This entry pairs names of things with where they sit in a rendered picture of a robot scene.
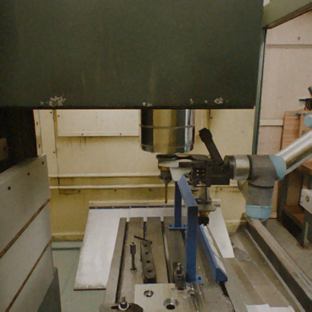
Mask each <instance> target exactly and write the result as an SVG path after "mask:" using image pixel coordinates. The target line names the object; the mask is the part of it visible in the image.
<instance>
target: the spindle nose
mask: <svg viewBox="0 0 312 312"><path fill-rule="evenodd" d="M195 123H196V110H138V142H139V148H140V149H141V150H142V151H145V152H149V153H150V154H160V155H175V154H185V153H186V152H189V151H192V150H193V149H194V144H195V132H196V125H195Z"/></svg>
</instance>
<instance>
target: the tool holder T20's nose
mask: <svg viewBox="0 0 312 312"><path fill-rule="evenodd" d="M159 178H160V179H161V181H162V182H163V183H170V182H171V181H172V176H171V172H170V171H163V170H160V175H159Z"/></svg>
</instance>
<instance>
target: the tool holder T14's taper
mask: <svg viewBox="0 0 312 312"><path fill-rule="evenodd" d="M198 199H199V200H201V201H209V200H210V196H209V190H208V187H200V191H199V198H198Z"/></svg>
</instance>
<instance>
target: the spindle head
mask: <svg viewBox="0 0 312 312"><path fill-rule="evenodd" d="M263 9H264V0H0V110H254V107H255V106H256V102H257V85H258V69H259V59H260V43H261V26H262V25H263V14H264V12H263Z"/></svg>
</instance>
